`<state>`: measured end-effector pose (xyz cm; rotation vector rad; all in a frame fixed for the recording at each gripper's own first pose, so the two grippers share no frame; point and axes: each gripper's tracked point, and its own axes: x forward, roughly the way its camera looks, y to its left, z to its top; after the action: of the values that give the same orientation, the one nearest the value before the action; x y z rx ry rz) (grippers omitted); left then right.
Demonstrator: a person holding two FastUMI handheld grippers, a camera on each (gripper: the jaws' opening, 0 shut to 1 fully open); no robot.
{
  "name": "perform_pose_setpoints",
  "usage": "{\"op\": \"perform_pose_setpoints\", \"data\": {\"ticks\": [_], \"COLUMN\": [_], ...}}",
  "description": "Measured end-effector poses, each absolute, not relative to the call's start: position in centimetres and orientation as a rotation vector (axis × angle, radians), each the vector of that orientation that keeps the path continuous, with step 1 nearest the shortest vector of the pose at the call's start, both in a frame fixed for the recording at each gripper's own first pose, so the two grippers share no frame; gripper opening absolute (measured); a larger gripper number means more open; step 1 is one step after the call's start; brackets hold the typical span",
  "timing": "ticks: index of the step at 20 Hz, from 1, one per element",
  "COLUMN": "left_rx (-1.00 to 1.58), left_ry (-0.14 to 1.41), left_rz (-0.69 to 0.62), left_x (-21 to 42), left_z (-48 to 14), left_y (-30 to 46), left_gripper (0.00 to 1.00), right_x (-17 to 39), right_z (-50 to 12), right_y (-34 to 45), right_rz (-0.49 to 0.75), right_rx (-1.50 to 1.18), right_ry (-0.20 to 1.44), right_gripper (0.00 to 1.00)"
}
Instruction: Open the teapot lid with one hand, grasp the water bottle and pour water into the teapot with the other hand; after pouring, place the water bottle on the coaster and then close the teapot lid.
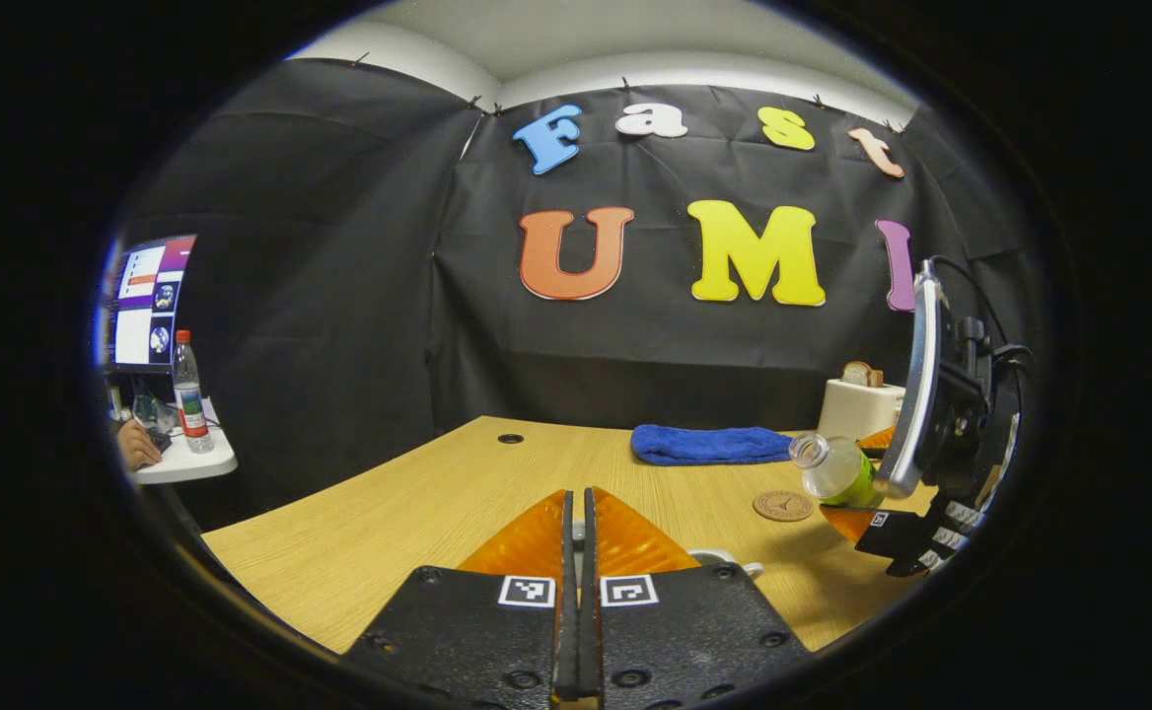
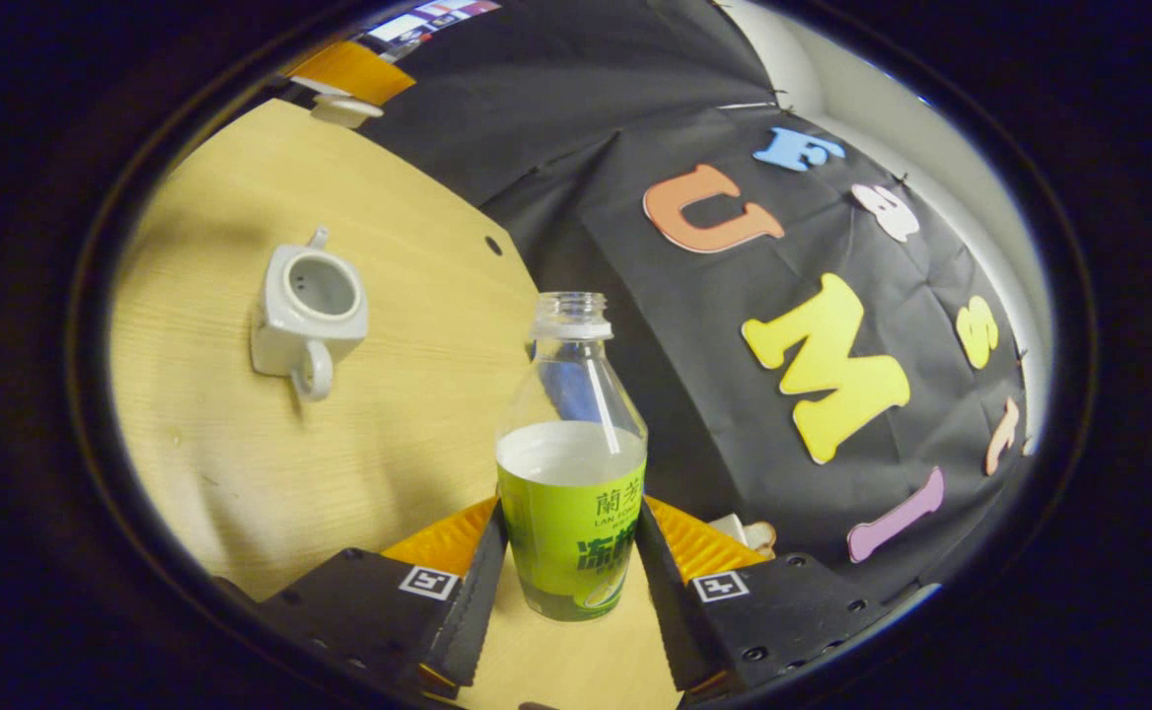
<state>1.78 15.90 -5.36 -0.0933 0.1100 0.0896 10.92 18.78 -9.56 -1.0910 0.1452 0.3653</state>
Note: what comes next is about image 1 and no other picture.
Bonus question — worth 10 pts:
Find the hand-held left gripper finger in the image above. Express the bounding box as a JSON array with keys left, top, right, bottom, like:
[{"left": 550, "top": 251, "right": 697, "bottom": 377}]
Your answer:
[
  {"left": 339, "top": 488, "right": 582, "bottom": 710},
  {"left": 581, "top": 486, "right": 814, "bottom": 710}
]

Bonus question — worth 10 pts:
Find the green label water bottle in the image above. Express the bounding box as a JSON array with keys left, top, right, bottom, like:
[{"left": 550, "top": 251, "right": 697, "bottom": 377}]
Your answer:
[{"left": 789, "top": 432, "right": 888, "bottom": 510}]

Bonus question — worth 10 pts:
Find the round brown coaster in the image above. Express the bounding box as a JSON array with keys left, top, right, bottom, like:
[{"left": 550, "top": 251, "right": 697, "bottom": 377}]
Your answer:
[{"left": 753, "top": 490, "right": 816, "bottom": 523}]

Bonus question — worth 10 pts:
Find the white painted teacup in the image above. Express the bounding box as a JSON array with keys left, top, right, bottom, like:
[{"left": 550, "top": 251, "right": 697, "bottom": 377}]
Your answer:
[{"left": 686, "top": 548, "right": 765, "bottom": 579}]

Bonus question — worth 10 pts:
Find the red label plastic bottle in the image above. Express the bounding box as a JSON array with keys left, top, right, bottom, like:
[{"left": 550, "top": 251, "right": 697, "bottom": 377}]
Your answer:
[{"left": 172, "top": 329, "right": 215, "bottom": 455}]

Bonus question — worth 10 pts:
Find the white toaster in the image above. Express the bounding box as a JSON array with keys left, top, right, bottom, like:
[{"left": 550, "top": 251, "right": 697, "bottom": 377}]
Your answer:
[{"left": 818, "top": 379, "right": 907, "bottom": 445}]

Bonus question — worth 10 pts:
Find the blue folded towel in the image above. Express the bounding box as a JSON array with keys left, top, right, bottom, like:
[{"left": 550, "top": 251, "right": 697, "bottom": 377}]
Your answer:
[{"left": 631, "top": 424, "right": 796, "bottom": 467}]

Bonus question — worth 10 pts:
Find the black backdrop cloth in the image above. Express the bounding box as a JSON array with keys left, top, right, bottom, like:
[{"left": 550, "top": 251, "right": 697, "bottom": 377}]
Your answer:
[{"left": 108, "top": 57, "right": 1050, "bottom": 533}]

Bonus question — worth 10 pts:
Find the white side table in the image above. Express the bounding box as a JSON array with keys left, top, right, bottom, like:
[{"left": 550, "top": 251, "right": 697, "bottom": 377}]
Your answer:
[{"left": 132, "top": 414, "right": 239, "bottom": 485}]

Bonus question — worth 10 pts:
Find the computer monitor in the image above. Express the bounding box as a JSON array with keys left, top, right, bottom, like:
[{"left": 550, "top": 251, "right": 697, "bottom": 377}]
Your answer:
[{"left": 103, "top": 234, "right": 198, "bottom": 374}]

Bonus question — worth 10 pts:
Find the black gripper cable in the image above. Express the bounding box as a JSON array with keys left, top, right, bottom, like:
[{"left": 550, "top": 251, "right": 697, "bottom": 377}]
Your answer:
[{"left": 929, "top": 254, "right": 1031, "bottom": 368}]

